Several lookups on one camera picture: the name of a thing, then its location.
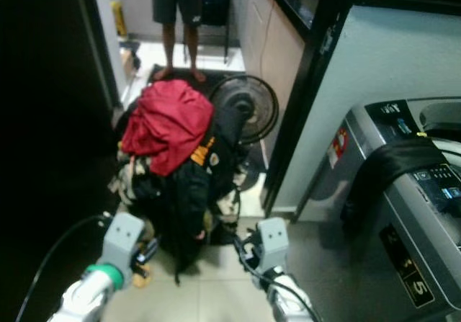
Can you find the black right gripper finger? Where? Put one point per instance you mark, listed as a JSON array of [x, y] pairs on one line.
[[239, 247]]

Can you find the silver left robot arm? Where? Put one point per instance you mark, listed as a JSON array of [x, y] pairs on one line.
[[86, 297]]

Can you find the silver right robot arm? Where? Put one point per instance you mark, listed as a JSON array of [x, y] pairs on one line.
[[289, 300]]

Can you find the grey top-load washing machine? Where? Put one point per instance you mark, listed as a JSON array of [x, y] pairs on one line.
[[367, 257]]

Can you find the black jacket with orange print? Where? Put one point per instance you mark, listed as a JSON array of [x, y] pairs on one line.
[[191, 199]]

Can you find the camouflage patterned garment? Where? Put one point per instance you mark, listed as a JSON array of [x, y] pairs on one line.
[[130, 181]]

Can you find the red garment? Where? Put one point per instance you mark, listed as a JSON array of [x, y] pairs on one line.
[[167, 124]]

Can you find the black round floor fan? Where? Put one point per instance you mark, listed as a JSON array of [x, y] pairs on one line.
[[248, 106]]

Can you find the black cloth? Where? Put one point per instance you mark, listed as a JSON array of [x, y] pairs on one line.
[[385, 167]]

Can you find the dark floor mat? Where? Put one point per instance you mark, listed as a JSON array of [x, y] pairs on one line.
[[220, 77]]

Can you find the small cardboard box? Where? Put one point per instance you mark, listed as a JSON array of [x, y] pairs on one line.
[[129, 59]]

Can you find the beige kitchen cabinet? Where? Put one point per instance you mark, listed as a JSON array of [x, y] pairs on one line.
[[275, 48]]

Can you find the black metal chair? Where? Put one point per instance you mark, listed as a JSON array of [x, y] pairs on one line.
[[227, 37]]

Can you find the dark blue backpack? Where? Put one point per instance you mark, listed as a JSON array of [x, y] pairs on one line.
[[216, 1]]

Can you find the black kitchen countertop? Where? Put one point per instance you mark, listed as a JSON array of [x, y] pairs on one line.
[[295, 5]]

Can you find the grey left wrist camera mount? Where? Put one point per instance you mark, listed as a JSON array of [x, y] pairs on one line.
[[122, 237]]

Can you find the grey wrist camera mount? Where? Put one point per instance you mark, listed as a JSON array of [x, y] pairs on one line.
[[122, 237], [273, 243]]

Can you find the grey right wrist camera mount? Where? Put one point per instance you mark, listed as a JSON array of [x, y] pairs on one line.
[[273, 243]]

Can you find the black door frame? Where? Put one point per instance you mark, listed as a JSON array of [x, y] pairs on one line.
[[302, 106]]

